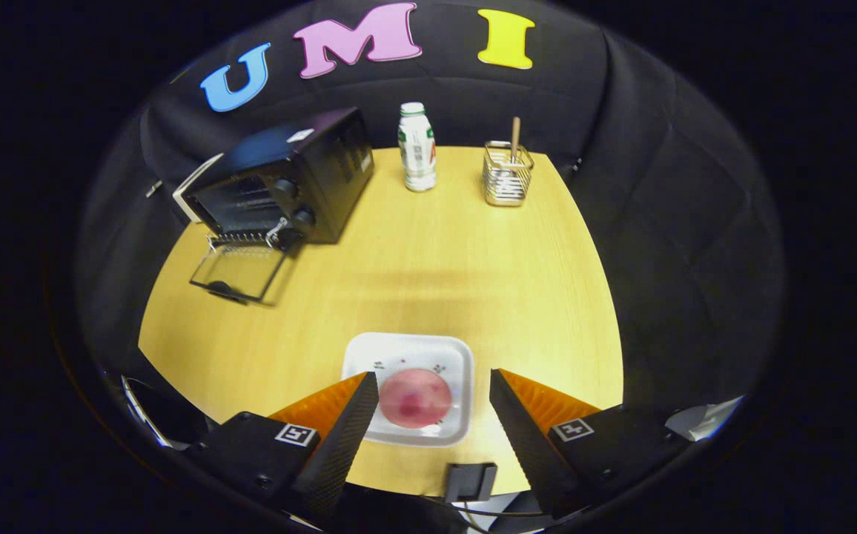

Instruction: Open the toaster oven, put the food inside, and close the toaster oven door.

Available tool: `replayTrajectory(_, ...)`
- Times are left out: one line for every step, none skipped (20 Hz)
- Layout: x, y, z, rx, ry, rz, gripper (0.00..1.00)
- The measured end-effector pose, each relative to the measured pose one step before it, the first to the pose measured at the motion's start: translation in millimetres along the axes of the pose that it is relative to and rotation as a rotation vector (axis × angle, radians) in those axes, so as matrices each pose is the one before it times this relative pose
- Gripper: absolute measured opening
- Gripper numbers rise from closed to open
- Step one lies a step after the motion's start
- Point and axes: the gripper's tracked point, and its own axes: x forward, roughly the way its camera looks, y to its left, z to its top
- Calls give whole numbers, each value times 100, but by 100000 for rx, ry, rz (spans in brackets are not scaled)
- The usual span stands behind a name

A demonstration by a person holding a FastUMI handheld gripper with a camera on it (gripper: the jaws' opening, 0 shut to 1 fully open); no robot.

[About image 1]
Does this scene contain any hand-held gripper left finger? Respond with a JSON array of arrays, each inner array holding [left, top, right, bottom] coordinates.
[[188, 371, 380, 524]]

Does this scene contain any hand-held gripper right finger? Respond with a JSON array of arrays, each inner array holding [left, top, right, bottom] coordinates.
[[489, 368, 689, 518]]

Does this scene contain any pink round meat slice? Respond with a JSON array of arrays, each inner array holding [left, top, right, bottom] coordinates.
[[378, 369, 452, 429]]

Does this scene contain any white square plate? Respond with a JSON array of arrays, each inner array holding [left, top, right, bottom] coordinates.
[[342, 332, 474, 448]]

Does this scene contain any black toaster oven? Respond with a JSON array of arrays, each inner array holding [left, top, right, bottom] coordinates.
[[179, 106, 376, 306]]

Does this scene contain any white paper sheet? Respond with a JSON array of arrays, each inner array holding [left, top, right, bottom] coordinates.
[[666, 395, 747, 443]]

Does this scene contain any white bottle with green label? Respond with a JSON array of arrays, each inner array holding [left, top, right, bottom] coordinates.
[[397, 102, 437, 193]]

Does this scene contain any small black device with cable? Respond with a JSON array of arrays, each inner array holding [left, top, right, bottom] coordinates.
[[428, 462, 548, 517]]

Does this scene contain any metal wire utensil holder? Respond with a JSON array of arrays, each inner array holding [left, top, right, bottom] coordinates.
[[482, 140, 535, 208]]

